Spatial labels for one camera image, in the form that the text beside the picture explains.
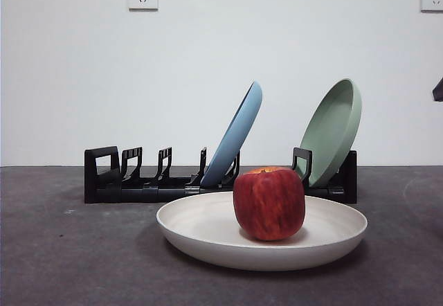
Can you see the cream round plate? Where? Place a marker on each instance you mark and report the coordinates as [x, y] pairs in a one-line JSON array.
[[200, 230]]

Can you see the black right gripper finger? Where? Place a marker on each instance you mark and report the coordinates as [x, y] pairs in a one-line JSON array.
[[439, 93]]

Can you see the black plate rack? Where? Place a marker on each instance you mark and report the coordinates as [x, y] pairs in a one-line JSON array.
[[104, 191]]

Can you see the red apple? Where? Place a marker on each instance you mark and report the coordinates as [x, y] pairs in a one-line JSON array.
[[270, 205]]

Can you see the blue round plate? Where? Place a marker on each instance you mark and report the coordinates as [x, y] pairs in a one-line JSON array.
[[235, 136]]

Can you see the green round plate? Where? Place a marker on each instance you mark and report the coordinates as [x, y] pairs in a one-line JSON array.
[[328, 136]]

